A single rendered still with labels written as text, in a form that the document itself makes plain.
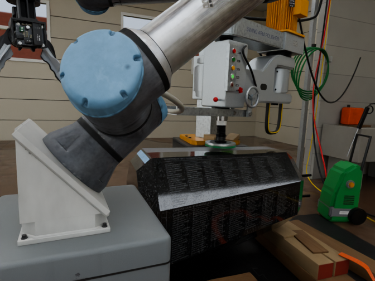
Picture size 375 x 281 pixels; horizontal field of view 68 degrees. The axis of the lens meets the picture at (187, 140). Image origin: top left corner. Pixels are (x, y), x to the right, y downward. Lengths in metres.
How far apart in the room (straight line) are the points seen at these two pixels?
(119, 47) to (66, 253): 0.40
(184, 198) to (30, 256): 1.04
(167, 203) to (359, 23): 4.34
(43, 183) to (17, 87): 7.23
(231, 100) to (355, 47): 3.51
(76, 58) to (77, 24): 7.39
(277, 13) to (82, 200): 2.14
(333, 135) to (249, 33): 2.82
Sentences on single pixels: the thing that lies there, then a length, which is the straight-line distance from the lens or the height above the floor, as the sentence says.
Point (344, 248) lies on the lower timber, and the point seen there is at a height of 0.09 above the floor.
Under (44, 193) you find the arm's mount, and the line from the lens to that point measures 0.63.
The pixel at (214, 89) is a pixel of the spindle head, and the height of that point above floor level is 1.22.
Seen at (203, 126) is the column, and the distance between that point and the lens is 2.70.
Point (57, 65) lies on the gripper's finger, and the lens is 0.81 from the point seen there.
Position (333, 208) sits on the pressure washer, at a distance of 3.14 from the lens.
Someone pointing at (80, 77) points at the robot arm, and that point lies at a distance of 0.52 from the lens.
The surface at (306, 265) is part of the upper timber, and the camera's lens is 2.05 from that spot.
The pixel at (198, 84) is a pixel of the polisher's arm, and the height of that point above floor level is 1.29.
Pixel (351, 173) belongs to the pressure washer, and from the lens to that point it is 3.10.
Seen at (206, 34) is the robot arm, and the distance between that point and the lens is 0.61.
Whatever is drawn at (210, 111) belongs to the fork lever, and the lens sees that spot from 1.76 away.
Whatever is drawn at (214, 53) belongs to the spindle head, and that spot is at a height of 1.45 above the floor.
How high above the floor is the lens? 1.15
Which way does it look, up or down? 8 degrees down
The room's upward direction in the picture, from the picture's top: 2 degrees clockwise
